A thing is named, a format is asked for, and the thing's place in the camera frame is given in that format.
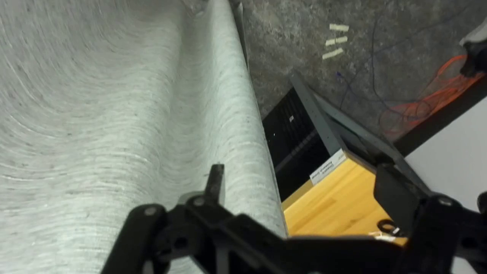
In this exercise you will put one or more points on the wooden top workbench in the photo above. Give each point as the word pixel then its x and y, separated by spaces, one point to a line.
pixel 335 203

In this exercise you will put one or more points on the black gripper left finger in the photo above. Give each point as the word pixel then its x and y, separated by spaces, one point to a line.
pixel 153 238

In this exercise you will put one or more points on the white tape strip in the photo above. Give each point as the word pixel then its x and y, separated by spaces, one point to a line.
pixel 337 40
pixel 332 54
pixel 339 27

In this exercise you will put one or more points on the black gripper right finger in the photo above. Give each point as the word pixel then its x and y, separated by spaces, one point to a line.
pixel 436 234

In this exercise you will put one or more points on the white panel black edge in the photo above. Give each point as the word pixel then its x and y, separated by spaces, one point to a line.
pixel 457 153

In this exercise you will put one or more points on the grey fabric curtain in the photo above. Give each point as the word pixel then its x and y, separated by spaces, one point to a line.
pixel 127 116

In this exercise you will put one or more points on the black device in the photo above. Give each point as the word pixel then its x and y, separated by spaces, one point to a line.
pixel 477 56

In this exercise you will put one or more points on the white label sticker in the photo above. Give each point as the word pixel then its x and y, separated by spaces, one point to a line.
pixel 328 168

